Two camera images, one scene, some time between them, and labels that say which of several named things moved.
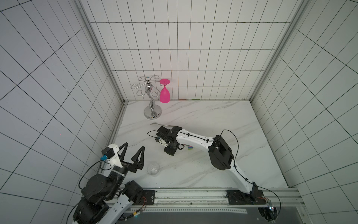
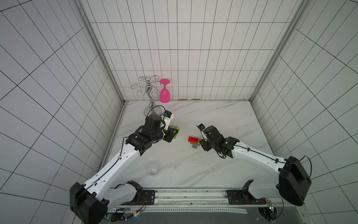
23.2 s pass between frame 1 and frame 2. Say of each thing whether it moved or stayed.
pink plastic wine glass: stayed
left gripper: moved
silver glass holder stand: stayed
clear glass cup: stayed
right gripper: moved
